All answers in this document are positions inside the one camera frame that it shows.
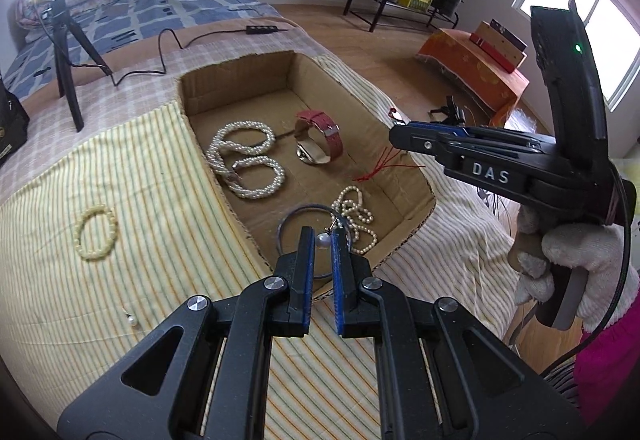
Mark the small black floor tripod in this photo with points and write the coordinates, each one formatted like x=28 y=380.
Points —
x=452 y=110

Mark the black tripod stand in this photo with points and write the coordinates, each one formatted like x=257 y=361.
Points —
x=67 y=70

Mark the person's right forearm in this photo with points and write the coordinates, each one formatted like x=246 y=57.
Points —
x=610 y=360

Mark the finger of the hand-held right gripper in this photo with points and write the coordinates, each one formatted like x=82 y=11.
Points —
x=480 y=134
x=415 y=140

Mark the red and black box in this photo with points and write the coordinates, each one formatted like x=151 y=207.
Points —
x=500 y=47

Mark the black snack bag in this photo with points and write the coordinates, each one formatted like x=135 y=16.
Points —
x=10 y=130

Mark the window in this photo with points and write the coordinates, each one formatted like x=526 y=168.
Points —
x=560 y=5

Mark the dark metal bangle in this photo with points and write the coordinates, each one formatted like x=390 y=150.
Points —
x=287 y=220

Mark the pearl drop earring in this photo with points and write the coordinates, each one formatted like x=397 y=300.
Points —
x=323 y=240
x=132 y=320

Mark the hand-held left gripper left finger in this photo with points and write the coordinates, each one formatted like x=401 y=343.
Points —
x=310 y=265

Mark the orange cloth covered table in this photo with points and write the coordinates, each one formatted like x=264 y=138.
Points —
x=475 y=70

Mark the checkered blanket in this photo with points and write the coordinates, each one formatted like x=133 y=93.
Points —
x=130 y=70

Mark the person's right hand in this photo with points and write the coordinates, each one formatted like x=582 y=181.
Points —
x=600 y=260

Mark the cardboard box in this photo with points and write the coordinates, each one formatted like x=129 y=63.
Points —
x=250 y=90

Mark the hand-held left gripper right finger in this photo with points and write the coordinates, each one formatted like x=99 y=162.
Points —
x=337 y=270

